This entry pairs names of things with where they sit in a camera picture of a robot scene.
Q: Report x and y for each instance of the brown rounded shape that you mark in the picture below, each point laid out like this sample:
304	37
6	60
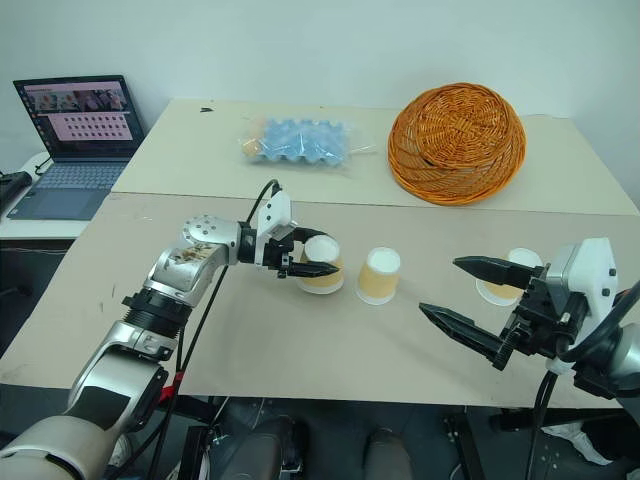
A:
387	452

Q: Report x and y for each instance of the black power adapter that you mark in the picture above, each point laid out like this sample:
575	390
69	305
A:
14	190

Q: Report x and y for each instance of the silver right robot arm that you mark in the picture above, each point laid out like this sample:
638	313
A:
625	360

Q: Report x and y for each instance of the open grey laptop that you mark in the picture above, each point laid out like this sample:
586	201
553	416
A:
75	120

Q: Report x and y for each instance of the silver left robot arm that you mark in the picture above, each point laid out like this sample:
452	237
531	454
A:
115	350

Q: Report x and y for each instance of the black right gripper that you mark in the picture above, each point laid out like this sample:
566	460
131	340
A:
542	320

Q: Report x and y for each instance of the dark rounded shape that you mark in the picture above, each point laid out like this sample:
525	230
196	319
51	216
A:
255	440

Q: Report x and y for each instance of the tan and white paper cup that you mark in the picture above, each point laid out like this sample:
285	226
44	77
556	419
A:
321	286
495	296
378	280

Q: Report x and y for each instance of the red clip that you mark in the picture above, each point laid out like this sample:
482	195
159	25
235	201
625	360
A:
172	389

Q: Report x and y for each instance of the blue egg tray in plastic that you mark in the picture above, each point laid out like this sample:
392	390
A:
300	167

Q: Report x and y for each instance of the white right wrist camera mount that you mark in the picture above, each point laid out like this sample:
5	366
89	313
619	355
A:
590	280

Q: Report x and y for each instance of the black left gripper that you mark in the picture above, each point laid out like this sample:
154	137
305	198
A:
280	250

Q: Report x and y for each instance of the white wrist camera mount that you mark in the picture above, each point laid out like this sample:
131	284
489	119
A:
590	280
278	210

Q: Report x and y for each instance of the black metal table frame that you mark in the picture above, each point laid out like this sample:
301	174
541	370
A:
467	445

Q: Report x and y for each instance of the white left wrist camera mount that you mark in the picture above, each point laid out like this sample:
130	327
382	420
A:
278	210

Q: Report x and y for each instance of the orange wicker basket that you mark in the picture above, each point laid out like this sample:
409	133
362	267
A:
457	135

